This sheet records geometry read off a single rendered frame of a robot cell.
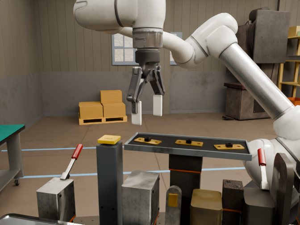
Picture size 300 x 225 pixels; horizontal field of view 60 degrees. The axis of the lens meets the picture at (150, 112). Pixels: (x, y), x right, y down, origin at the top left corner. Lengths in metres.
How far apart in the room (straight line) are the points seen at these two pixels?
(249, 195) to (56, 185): 0.53
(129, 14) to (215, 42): 0.57
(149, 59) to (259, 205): 0.47
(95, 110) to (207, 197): 5.27
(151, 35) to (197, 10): 6.24
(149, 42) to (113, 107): 5.18
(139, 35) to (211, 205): 0.48
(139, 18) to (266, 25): 5.52
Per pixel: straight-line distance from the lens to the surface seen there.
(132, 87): 0.72
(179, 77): 6.79
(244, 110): 6.38
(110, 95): 6.19
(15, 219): 0.83
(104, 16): 0.81
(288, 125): 1.16
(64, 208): 0.83
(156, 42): 0.76
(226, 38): 1.25
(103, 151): 0.87
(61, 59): 6.81
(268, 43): 6.23
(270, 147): 1.14
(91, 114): 5.87
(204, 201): 0.68
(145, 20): 0.76
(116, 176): 0.90
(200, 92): 6.98
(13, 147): 3.28
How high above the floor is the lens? 1.42
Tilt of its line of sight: 12 degrees down
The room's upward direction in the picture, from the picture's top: straight up
